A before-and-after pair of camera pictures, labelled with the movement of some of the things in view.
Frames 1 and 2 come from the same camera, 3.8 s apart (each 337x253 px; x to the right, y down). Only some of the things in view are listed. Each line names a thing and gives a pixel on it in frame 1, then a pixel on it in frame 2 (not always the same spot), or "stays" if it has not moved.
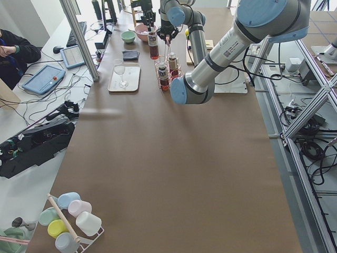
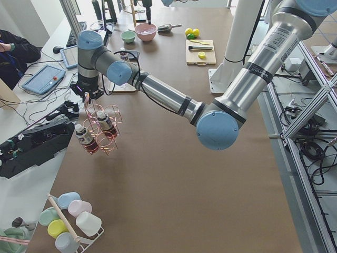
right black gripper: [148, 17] -> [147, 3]
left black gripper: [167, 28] -> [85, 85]
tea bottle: [163, 77] -> [86, 138]
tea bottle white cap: [152, 40] -> [124, 56]
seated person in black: [16, 52] stays
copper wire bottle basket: [167, 68] -> [101, 128]
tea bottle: [173, 66] -> [106, 124]
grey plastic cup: [66, 243] stays
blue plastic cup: [64, 199] stays
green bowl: [128, 36] stays
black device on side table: [36, 146] stays
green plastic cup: [48, 215] stays
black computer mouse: [56, 49] stays
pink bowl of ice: [142, 31] stays
